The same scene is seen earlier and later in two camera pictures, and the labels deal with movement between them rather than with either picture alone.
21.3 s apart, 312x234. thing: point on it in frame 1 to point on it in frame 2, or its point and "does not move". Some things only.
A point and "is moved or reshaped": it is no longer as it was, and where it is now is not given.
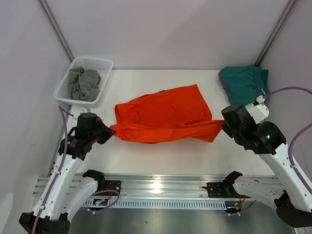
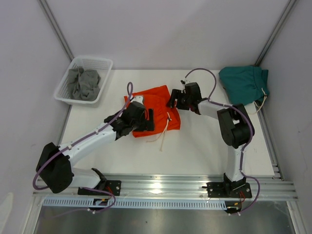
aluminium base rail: (175, 186) does not move
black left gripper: (108, 132) to (149, 124)
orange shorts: (175, 114) is moved or reshaped
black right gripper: (226, 129) to (175, 95)
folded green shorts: (244, 85) does not move
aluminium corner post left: (52, 20) does not move
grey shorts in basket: (84, 85) does not move
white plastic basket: (85, 82) does not move
